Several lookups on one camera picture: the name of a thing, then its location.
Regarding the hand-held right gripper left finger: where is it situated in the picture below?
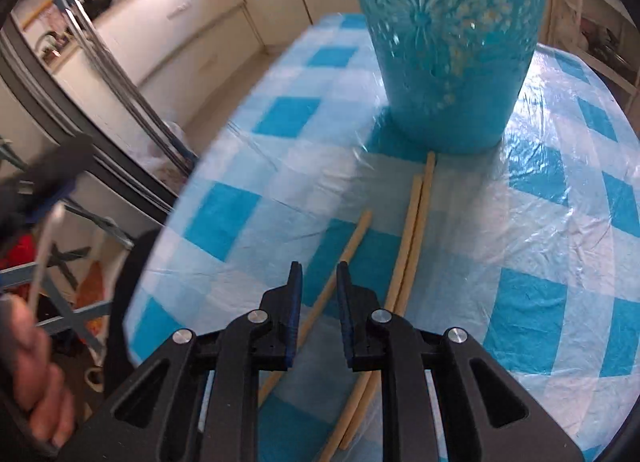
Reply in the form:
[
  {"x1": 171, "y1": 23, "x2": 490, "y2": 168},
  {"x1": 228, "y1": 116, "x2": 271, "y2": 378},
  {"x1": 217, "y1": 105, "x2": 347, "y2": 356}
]
[{"x1": 60, "y1": 261, "x2": 303, "y2": 462}]

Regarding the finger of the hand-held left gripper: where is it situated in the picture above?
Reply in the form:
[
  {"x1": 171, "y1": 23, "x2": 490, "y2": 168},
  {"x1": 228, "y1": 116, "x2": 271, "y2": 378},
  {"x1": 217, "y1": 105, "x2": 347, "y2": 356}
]
[{"x1": 15, "y1": 134, "x2": 96, "y2": 223}]

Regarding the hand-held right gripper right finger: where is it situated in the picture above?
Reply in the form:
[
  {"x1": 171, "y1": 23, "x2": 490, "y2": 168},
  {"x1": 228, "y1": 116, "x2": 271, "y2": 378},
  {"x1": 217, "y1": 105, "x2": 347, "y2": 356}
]
[{"x1": 336, "y1": 261, "x2": 585, "y2": 462}]

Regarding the plain wooden chopstick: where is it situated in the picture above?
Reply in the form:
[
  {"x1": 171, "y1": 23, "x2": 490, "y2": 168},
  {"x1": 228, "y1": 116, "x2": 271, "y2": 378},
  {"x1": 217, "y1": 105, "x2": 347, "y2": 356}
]
[
  {"x1": 337, "y1": 152, "x2": 437, "y2": 450},
  {"x1": 27, "y1": 203, "x2": 67, "y2": 315},
  {"x1": 257, "y1": 209, "x2": 374, "y2": 400},
  {"x1": 319, "y1": 174, "x2": 423, "y2": 462}
]

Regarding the blue perforated plastic basket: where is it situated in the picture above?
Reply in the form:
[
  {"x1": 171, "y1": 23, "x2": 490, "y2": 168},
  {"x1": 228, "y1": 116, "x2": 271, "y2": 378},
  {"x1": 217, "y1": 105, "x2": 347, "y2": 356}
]
[{"x1": 336, "y1": 0, "x2": 553, "y2": 153}]

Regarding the person's left hand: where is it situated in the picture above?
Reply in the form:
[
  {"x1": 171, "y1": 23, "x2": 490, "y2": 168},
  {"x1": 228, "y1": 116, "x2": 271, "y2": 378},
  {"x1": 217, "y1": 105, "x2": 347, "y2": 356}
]
[{"x1": 0, "y1": 294, "x2": 77, "y2": 449}]

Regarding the blue white checked tablecloth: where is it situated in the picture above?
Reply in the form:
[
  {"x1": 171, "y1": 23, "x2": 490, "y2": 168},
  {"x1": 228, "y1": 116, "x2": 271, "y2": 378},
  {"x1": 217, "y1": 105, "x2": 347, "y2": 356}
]
[{"x1": 122, "y1": 12, "x2": 633, "y2": 462}]

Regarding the white drawer cabinet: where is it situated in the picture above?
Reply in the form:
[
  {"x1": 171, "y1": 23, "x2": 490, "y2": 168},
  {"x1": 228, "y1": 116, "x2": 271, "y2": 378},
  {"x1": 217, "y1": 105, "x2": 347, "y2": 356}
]
[{"x1": 50, "y1": 0, "x2": 266, "y2": 108}]

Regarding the white folding stool blue frame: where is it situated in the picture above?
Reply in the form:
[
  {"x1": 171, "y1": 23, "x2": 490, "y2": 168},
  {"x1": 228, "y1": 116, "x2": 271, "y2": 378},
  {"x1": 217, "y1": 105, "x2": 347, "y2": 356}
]
[{"x1": 0, "y1": 202, "x2": 136, "y2": 368}]

